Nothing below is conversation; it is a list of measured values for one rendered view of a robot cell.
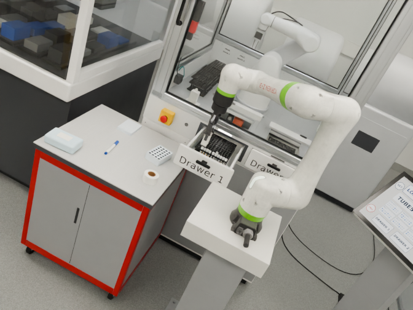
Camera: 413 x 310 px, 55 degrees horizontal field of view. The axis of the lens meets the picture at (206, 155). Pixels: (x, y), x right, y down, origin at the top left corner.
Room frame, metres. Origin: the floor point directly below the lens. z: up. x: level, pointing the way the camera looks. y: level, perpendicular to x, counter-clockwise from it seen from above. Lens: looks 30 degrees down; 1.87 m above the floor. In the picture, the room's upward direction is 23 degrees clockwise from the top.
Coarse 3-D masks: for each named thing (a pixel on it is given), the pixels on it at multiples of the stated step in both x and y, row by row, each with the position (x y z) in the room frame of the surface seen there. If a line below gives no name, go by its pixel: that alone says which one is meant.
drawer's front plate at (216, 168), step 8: (176, 152) 1.63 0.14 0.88; (184, 152) 1.62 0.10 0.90; (192, 152) 1.62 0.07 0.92; (176, 160) 1.62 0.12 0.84; (184, 160) 1.62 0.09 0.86; (192, 160) 1.61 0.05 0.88; (200, 160) 1.61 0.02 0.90; (208, 160) 1.61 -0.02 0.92; (184, 168) 1.62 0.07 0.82; (216, 168) 1.60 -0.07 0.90; (224, 168) 1.60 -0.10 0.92; (200, 176) 1.61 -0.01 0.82; (208, 176) 1.60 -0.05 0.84; (216, 176) 1.60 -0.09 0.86; (224, 176) 1.59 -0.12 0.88; (224, 184) 1.59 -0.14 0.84
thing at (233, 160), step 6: (204, 126) 1.98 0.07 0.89; (216, 132) 1.97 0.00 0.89; (198, 138) 1.88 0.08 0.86; (228, 138) 1.96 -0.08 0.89; (192, 144) 1.78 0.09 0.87; (240, 144) 1.95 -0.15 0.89; (240, 150) 1.89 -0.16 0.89; (234, 156) 1.90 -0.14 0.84; (228, 162) 1.81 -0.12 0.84; (234, 162) 1.73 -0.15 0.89
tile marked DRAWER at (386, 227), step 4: (376, 216) 1.60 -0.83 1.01; (380, 216) 1.60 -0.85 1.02; (372, 220) 1.58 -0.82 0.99; (376, 220) 1.58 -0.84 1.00; (380, 220) 1.58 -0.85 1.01; (384, 220) 1.58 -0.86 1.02; (376, 224) 1.57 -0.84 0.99; (380, 224) 1.56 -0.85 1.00; (384, 224) 1.56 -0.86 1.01; (388, 224) 1.56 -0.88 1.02; (380, 228) 1.55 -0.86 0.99; (384, 228) 1.54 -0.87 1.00; (388, 228) 1.54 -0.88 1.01; (392, 228) 1.54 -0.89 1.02; (384, 232) 1.53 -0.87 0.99
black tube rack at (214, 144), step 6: (210, 138) 1.86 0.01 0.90; (216, 138) 1.89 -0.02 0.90; (222, 138) 1.92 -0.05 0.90; (198, 144) 1.75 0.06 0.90; (210, 144) 1.80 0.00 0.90; (216, 144) 1.83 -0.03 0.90; (222, 144) 1.86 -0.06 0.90; (228, 144) 1.88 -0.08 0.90; (234, 144) 1.91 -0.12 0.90; (198, 150) 1.74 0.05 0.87; (216, 150) 1.77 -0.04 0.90; (222, 150) 1.85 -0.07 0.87; (228, 150) 1.82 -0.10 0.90; (234, 150) 1.90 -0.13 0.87; (210, 156) 1.72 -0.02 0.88; (222, 156) 1.73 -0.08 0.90; (228, 156) 1.76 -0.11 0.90; (222, 162) 1.71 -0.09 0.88
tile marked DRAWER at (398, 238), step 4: (396, 232) 1.52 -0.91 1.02; (392, 236) 1.51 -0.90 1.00; (396, 236) 1.51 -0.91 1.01; (400, 236) 1.50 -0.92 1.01; (396, 240) 1.49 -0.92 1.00; (400, 240) 1.49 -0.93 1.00; (404, 240) 1.48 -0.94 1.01; (396, 244) 1.47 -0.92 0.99; (400, 244) 1.47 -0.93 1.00; (404, 244) 1.47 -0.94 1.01; (408, 244) 1.47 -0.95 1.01; (404, 248) 1.45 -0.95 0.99; (408, 248) 1.45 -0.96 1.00; (404, 252) 1.44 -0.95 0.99
